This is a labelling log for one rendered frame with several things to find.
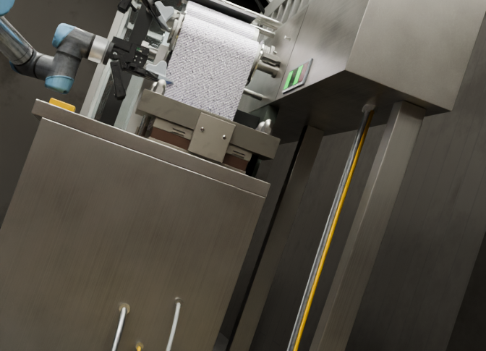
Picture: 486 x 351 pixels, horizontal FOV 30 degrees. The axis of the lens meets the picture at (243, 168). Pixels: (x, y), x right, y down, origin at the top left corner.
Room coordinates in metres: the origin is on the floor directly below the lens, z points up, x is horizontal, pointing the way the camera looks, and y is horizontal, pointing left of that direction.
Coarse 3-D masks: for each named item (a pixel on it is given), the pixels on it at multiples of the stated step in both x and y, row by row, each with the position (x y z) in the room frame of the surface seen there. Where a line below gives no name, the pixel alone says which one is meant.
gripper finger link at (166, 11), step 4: (156, 4) 2.69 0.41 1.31; (160, 4) 2.69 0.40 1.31; (160, 8) 2.70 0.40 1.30; (164, 8) 2.70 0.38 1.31; (168, 8) 2.70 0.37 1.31; (172, 8) 2.70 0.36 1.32; (164, 12) 2.70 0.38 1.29; (168, 12) 2.70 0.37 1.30; (172, 12) 2.70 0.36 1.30; (160, 16) 2.69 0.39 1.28; (164, 16) 2.70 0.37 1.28; (168, 16) 2.70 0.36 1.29; (160, 20) 2.69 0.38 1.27; (164, 20) 2.70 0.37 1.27; (160, 24) 2.71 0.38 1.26; (164, 24) 2.70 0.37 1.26; (164, 28) 2.71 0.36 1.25; (168, 28) 2.71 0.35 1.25
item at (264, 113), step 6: (264, 108) 2.77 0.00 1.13; (270, 108) 2.72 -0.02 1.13; (276, 108) 2.72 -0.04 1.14; (252, 114) 2.97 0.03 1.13; (258, 114) 2.84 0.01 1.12; (264, 114) 2.73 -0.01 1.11; (270, 114) 2.72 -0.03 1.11; (276, 114) 2.72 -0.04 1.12; (264, 120) 2.71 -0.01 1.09; (258, 162) 2.72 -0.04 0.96; (246, 168) 2.71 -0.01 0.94; (258, 168) 2.72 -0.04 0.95; (252, 174) 2.72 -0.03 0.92
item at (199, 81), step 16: (176, 48) 2.65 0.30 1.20; (176, 64) 2.65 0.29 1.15; (192, 64) 2.66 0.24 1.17; (208, 64) 2.66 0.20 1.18; (224, 64) 2.67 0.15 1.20; (176, 80) 2.65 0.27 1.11; (192, 80) 2.66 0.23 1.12; (208, 80) 2.67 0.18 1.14; (224, 80) 2.67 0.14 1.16; (240, 80) 2.68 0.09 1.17; (176, 96) 2.66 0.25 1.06; (192, 96) 2.66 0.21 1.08; (208, 96) 2.67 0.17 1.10; (224, 96) 2.68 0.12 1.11; (240, 96) 2.68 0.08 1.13; (224, 112) 2.68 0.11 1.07
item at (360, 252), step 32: (416, 128) 1.97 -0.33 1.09; (384, 160) 1.96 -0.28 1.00; (288, 192) 2.85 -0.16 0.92; (384, 192) 1.96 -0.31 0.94; (288, 224) 2.86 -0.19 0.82; (352, 224) 2.01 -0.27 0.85; (384, 224) 1.97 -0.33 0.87; (352, 256) 1.96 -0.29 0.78; (256, 288) 2.85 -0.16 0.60; (352, 288) 1.96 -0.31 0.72; (256, 320) 2.86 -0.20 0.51; (320, 320) 2.01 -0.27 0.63; (352, 320) 1.97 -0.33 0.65
